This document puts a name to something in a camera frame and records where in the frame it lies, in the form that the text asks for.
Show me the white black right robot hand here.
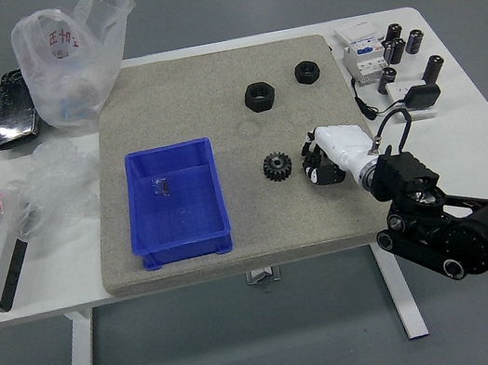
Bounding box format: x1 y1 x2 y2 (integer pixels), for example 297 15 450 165
294 116 379 190

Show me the white table leg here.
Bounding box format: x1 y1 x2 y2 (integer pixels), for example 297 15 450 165
371 237 431 345
51 306 103 365

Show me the black power adapter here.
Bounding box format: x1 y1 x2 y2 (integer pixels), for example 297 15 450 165
402 80 444 113

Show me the black plastic tray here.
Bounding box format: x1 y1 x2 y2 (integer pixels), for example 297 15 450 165
0 65 48 152

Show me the black adapter cord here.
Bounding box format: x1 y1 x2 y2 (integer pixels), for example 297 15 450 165
349 69 411 124

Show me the big black hex nut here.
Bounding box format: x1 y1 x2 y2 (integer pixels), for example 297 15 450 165
241 78 280 115

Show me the big black gear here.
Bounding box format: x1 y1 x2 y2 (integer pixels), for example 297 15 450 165
260 149 296 184

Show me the white plastic bag red print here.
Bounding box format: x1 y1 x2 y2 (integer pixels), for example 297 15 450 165
3 0 156 145

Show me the black cylindrical capacitor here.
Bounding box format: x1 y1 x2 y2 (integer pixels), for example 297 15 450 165
373 65 402 97
382 36 410 68
403 27 428 56
419 53 448 86
385 20 407 45

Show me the metal bracket under table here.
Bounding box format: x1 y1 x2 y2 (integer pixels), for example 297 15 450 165
245 264 284 287

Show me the grey-brown foam mat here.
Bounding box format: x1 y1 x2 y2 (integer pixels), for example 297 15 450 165
66 22 421 299

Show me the blue plastic bin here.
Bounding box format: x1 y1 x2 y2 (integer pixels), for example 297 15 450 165
113 134 238 275

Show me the white wall socket plate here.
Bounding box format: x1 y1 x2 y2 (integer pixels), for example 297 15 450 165
386 75 441 125

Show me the white circuit breaker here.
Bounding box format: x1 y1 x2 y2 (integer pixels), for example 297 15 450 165
333 18 397 90

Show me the crumpled clear plastic wrap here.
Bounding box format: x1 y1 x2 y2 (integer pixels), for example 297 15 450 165
0 133 114 242

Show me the small black hex nut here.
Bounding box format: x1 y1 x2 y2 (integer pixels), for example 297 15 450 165
291 58 325 87

